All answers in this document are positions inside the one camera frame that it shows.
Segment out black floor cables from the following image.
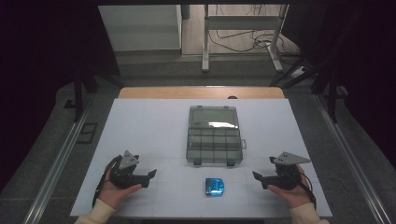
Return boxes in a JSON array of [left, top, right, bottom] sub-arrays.
[[207, 4, 302, 59]]

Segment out person's right hand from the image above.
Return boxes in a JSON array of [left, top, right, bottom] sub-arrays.
[[266, 163, 313, 210]]

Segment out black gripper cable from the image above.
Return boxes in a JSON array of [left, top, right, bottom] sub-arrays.
[[298, 171, 318, 210], [92, 154, 123, 209]]

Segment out black metal stand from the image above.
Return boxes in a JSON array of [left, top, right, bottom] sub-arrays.
[[63, 60, 126, 123], [269, 54, 342, 124]]

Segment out white cabinet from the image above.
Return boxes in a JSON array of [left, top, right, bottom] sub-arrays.
[[98, 4, 183, 52]]

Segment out white power strip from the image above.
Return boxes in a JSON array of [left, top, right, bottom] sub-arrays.
[[290, 65, 308, 79]]

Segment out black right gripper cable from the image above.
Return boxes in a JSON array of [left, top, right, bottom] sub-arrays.
[[298, 171, 318, 210]]

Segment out metal floor rail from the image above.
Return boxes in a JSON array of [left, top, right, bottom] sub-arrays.
[[312, 92, 394, 224], [21, 98, 95, 224]]

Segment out blue shiny packet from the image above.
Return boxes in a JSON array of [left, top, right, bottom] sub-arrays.
[[205, 177, 225, 197]]

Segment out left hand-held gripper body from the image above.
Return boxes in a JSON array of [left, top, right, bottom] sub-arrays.
[[108, 149, 140, 189]]

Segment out white desk frame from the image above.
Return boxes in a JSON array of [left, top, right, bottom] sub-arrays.
[[201, 4, 290, 74]]

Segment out clear plastic compartment box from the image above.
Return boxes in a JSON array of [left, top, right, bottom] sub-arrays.
[[185, 105, 248, 167]]

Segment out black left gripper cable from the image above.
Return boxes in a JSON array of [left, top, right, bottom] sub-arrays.
[[92, 154, 123, 209]]

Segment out dark floor plate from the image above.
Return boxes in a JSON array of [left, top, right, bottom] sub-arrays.
[[76, 122, 99, 145]]

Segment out person's left hand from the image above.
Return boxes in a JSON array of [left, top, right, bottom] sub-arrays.
[[97, 167, 143, 210]]

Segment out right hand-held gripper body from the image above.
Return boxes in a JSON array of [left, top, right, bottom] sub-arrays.
[[269, 150, 312, 191]]

